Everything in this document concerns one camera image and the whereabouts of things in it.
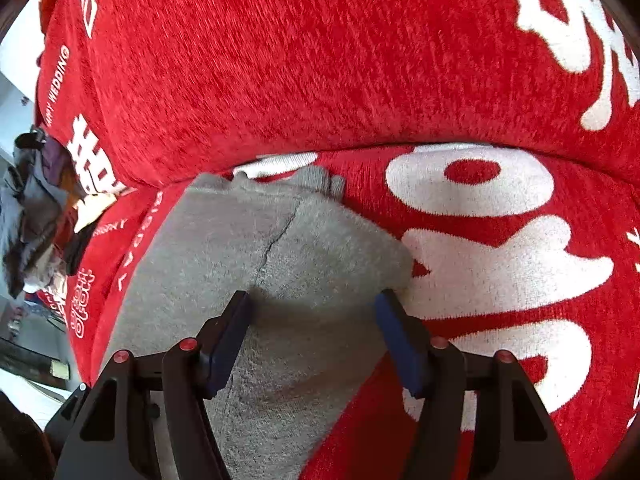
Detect black cloth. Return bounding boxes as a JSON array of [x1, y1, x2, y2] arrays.
[[62, 222, 98, 276]]

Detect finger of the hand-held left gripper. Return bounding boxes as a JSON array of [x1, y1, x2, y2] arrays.
[[44, 382, 92, 443]]

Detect red printed sofa seat cover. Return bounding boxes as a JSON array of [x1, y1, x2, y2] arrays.
[[65, 142, 640, 480]]

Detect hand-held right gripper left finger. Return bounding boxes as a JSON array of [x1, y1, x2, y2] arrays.
[[52, 290, 253, 480]]

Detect pile of dark clothes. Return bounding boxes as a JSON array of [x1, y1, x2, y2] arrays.
[[0, 130, 81, 296]]

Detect large red sofa back cushion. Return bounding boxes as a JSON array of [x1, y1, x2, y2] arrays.
[[82, 0, 640, 188]]

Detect cream cloth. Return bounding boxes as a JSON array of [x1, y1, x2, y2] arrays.
[[74, 191, 131, 233]]

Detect grey knit sweater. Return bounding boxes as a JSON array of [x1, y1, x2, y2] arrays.
[[100, 165, 416, 480]]

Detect red printed sofa back cushion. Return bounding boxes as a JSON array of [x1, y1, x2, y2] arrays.
[[34, 0, 131, 196]]

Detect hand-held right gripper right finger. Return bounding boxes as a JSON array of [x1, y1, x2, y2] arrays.
[[375, 289, 576, 480]]

